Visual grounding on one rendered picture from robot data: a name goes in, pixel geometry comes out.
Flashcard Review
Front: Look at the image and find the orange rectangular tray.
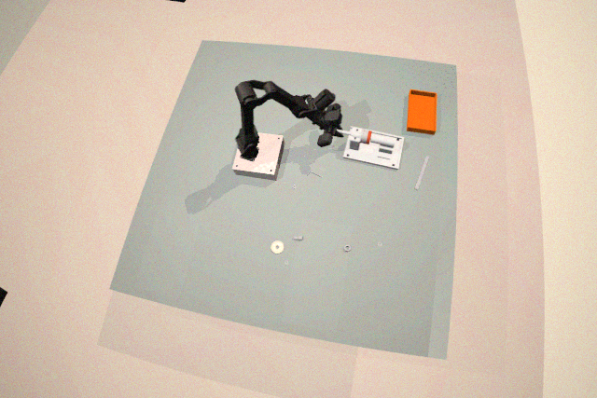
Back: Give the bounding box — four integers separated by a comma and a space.
407, 89, 437, 134

